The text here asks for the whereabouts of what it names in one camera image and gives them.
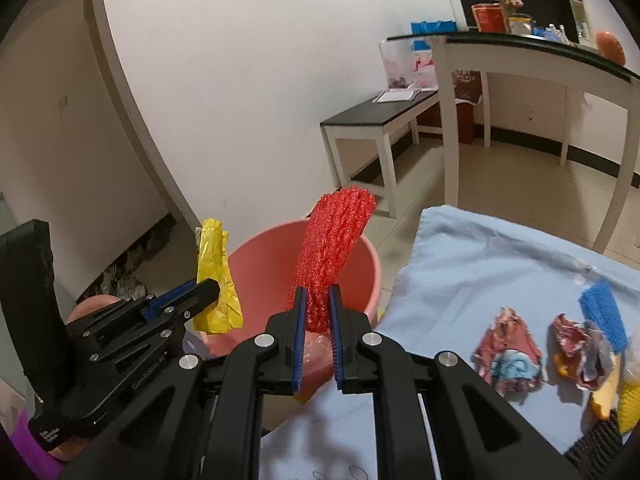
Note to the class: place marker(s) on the red gift bag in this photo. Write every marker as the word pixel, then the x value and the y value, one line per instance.
pixel 487 19

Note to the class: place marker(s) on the red foam net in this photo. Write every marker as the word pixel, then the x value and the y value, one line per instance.
pixel 330 250

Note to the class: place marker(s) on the orange round ball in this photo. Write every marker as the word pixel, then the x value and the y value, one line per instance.
pixel 610 47

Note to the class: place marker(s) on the small orange peel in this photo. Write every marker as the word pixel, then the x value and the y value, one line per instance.
pixel 605 390

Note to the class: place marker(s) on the yellow plastic wrapper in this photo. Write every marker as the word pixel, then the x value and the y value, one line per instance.
pixel 215 280

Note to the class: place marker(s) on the long white bench black top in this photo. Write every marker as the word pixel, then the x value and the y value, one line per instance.
pixel 370 117

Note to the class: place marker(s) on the yellow corn cob piece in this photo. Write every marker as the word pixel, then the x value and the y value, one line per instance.
pixel 630 400

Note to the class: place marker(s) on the white wall socket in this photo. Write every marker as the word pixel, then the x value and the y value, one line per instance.
pixel 526 110
pixel 63 103

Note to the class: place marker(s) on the crumpled red silver wrapper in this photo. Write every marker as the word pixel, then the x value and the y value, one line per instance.
pixel 580 350

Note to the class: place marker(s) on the white paper sheet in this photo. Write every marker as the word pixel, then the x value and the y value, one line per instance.
pixel 397 95

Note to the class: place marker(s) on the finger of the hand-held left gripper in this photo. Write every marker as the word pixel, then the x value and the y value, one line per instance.
pixel 207 294
pixel 167 302

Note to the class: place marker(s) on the crumpled red blue wrapper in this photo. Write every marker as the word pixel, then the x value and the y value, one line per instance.
pixel 510 355

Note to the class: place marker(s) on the dark ribbed cloth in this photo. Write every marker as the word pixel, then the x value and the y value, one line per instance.
pixel 595 447

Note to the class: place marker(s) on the red box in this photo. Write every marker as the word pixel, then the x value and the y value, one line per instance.
pixel 465 122

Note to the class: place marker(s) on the purple plastic chair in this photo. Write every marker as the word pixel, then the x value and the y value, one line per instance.
pixel 30 460

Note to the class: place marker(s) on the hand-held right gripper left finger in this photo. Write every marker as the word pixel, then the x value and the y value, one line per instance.
pixel 300 340

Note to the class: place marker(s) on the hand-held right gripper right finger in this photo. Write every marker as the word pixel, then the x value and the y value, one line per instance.
pixel 335 345

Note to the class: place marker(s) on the brown paper bag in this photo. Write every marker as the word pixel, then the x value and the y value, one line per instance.
pixel 465 85

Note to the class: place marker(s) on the yellow white jar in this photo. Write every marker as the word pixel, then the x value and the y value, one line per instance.
pixel 520 25

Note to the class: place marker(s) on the blue bag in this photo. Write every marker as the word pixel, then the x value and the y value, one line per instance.
pixel 432 27

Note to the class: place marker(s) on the white table with glass top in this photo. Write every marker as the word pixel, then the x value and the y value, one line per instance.
pixel 450 135

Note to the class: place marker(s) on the light blue cloth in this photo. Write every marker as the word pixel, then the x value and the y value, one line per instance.
pixel 475 270

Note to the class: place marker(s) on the pink plastic bucket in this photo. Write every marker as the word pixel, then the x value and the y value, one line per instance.
pixel 260 260

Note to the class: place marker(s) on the blue sponge cloth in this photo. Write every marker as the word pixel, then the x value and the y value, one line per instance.
pixel 605 317

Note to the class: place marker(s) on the tan round object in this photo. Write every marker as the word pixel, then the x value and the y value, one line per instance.
pixel 95 307

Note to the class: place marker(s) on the clear plastic bag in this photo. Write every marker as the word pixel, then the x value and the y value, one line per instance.
pixel 405 67

